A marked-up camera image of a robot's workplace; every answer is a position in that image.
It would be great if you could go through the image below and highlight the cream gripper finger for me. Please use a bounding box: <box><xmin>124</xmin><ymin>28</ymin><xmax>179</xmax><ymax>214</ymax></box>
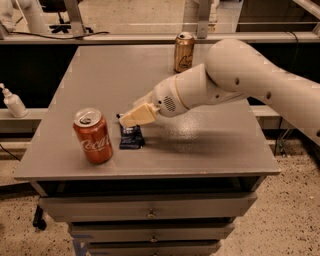
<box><xmin>119</xmin><ymin>103</ymin><xmax>159</xmax><ymax>127</ymax></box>
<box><xmin>133</xmin><ymin>92</ymin><xmax>153</xmax><ymax>107</ymax></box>

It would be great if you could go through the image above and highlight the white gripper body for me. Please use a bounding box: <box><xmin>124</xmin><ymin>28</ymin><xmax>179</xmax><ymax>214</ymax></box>
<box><xmin>152</xmin><ymin>75</ymin><xmax>189</xmax><ymax>117</ymax></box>

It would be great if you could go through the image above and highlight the dark blue rxbar wrapper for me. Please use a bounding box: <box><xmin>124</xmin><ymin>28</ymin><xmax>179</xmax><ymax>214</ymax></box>
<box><xmin>119</xmin><ymin>126</ymin><xmax>145</xmax><ymax>150</ymax></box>

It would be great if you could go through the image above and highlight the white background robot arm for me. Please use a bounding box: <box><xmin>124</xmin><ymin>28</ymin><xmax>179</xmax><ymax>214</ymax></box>
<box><xmin>0</xmin><ymin>0</ymin><xmax>49</xmax><ymax>34</ymax></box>

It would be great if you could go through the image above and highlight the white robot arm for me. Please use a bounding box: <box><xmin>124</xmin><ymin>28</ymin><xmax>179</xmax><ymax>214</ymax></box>
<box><xmin>119</xmin><ymin>39</ymin><xmax>320</xmax><ymax>144</ymax></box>

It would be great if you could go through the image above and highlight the red Coca-Cola can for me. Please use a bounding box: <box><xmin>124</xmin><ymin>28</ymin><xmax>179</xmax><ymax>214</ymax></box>
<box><xmin>73</xmin><ymin>108</ymin><xmax>113</xmax><ymax>164</ymax></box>

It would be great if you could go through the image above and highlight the gold soda can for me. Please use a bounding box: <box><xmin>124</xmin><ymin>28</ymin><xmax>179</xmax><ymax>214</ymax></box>
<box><xmin>174</xmin><ymin>32</ymin><xmax>195</xmax><ymax>72</ymax></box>

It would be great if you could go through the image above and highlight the top grey drawer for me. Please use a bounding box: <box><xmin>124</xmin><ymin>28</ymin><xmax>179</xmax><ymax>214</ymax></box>
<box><xmin>39</xmin><ymin>192</ymin><xmax>257</xmax><ymax>222</ymax></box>

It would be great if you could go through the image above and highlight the grey drawer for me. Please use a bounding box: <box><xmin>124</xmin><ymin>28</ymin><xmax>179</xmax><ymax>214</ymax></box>
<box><xmin>69</xmin><ymin>222</ymin><xmax>234</xmax><ymax>242</ymax></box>
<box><xmin>39</xmin><ymin>192</ymin><xmax>257</xmax><ymax>222</ymax></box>
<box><xmin>88</xmin><ymin>241</ymin><xmax>221</xmax><ymax>256</ymax></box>

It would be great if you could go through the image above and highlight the black office chair base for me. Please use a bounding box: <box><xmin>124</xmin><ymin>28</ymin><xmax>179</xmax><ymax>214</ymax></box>
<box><xmin>49</xmin><ymin>12</ymin><xmax>95</xmax><ymax>35</ymax></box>

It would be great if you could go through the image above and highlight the white pump bottle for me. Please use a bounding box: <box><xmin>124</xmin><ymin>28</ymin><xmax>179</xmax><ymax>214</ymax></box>
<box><xmin>0</xmin><ymin>83</ymin><xmax>28</xmax><ymax>118</ymax></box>

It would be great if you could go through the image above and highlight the middle grey drawer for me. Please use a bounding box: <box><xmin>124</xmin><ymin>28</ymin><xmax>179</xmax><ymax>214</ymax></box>
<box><xmin>69</xmin><ymin>222</ymin><xmax>234</xmax><ymax>242</ymax></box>

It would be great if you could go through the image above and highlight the bottom grey drawer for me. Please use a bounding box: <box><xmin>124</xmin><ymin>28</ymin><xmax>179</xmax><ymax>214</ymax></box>
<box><xmin>88</xmin><ymin>241</ymin><xmax>221</xmax><ymax>256</ymax></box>

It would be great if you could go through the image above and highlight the black caster wheel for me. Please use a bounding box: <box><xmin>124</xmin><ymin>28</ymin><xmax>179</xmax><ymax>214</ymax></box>
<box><xmin>32</xmin><ymin>206</ymin><xmax>47</xmax><ymax>230</ymax></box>

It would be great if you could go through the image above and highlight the black cable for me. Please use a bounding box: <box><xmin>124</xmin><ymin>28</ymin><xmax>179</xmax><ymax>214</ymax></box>
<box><xmin>9</xmin><ymin>30</ymin><xmax>111</xmax><ymax>41</ymax></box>

